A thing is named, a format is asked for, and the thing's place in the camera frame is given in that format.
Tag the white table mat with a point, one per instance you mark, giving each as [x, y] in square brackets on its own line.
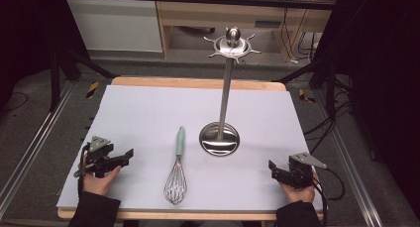
[185, 128]

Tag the person's right hand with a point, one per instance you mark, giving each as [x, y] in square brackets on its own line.
[302, 192]

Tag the steel utensil stand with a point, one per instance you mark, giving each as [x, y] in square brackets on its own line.
[228, 88]

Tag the black metal stand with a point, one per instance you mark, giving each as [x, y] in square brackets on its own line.
[59, 75]
[327, 78]

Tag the white cabinet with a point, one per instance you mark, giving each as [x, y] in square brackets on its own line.
[115, 22]

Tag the person's left hand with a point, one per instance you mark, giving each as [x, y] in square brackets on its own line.
[97, 182]

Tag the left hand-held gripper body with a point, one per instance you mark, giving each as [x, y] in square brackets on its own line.
[99, 154]

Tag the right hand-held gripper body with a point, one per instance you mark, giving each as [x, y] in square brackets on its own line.
[298, 172]

